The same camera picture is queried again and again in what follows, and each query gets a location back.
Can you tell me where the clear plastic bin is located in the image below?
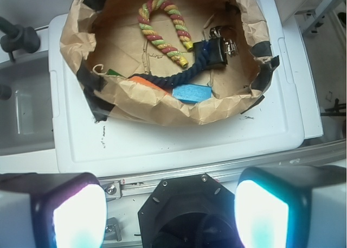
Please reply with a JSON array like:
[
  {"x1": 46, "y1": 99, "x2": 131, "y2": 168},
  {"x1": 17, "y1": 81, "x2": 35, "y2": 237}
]
[{"x1": 0, "y1": 53, "x2": 56, "y2": 156}]

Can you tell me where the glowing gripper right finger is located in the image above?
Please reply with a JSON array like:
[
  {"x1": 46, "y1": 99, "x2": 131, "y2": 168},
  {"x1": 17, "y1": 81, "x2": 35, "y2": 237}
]
[{"x1": 234, "y1": 165, "x2": 346, "y2": 247}]

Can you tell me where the brown paper bag bin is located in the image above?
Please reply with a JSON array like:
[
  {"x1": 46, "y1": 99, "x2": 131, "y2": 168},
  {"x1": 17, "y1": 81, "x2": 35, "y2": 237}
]
[{"x1": 60, "y1": 0, "x2": 279, "y2": 126}]

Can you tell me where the multicolored twisted rope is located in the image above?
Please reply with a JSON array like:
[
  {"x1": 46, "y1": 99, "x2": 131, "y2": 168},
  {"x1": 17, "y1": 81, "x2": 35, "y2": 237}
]
[{"x1": 138, "y1": 0, "x2": 194, "y2": 68}]

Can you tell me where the white plastic lid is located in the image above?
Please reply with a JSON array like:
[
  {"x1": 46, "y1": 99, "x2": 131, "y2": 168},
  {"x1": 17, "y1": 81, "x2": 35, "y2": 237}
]
[{"x1": 48, "y1": 0, "x2": 305, "y2": 177}]

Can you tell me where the black octagonal mount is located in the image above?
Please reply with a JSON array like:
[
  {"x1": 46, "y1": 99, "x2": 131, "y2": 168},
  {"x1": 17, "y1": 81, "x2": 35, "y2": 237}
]
[{"x1": 138, "y1": 174, "x2": 243, "y2": 247}]

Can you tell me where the blue textured rectangular block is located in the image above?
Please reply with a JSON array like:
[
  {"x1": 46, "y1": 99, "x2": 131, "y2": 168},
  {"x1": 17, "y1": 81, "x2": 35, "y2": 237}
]
[{"x1": 172, "y1": 84, "x2": 212, "y2": 104}]

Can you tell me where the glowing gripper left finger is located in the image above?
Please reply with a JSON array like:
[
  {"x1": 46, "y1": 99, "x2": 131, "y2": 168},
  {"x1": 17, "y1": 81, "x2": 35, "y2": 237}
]
[{"x1": 1, "y1": 173, "x2": 107, "y2": 247}]

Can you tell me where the green flat piece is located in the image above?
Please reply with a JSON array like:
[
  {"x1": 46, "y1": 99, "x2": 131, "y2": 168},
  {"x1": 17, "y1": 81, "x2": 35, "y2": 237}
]
[{"x1": 106, "y1": 69, "x2": 121, "y2": 76}]

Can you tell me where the black clamp knob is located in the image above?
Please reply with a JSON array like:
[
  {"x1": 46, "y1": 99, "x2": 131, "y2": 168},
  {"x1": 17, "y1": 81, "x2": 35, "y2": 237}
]
[{"x1": 1, "y1": 17, "x2": 41, "y2": 62}]

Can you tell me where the aluminium rail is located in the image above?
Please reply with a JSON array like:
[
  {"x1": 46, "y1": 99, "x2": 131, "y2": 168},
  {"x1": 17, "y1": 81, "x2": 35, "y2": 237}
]
[{"x1": 99, "y1": 139, "x2": 346, "y2": 201}]

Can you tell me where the orange sponge block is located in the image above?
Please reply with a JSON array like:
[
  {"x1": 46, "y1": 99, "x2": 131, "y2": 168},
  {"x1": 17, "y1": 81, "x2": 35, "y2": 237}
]
[{"x1": 130, "y1": 76, "x2": 162, "y2": 90}]

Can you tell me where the dark blue twisted rope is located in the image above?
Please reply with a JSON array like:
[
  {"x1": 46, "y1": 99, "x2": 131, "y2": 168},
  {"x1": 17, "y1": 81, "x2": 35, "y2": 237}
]
[{"x1": 128, "y1": 53, "x2": 210, "y2": 92}]

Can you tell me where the silver metal key ring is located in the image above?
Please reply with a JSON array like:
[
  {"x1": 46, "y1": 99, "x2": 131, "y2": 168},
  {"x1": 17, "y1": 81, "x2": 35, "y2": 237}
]
[{"x1": 209, "y1": 26, "x2": 239, "y2": 57}]

